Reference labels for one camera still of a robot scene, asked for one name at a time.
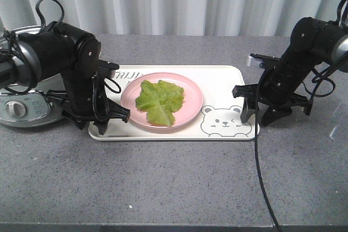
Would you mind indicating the cream bear serving tray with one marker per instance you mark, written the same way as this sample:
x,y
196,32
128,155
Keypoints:
x,y
209,111

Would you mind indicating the green lettuce leaf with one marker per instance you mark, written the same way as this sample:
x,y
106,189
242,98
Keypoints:
x,y
160,101

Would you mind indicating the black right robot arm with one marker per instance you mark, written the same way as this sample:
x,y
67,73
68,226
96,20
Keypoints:
x,y
315,46

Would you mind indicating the white pleated curtain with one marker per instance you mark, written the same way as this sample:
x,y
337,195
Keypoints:
x,y
172,17

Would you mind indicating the pale green electric cooking pot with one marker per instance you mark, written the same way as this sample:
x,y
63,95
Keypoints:
x,y
27,74

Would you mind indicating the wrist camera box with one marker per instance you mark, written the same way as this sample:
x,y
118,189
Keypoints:
x,y
107,69
261,61

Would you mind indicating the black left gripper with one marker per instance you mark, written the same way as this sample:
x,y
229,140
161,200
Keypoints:
x,y
84,99

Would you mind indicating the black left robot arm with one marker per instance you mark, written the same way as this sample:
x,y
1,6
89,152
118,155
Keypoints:
x,y
77,49

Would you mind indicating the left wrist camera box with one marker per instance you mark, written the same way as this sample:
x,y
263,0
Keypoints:
x,y
107,69

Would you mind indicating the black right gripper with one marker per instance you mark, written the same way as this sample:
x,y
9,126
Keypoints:
x,y
278,89

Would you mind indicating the pink round plate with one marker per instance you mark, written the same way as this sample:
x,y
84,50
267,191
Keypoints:
x,y
192,103

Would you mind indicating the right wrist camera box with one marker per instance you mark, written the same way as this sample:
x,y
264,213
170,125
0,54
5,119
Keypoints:
x,y
261,61

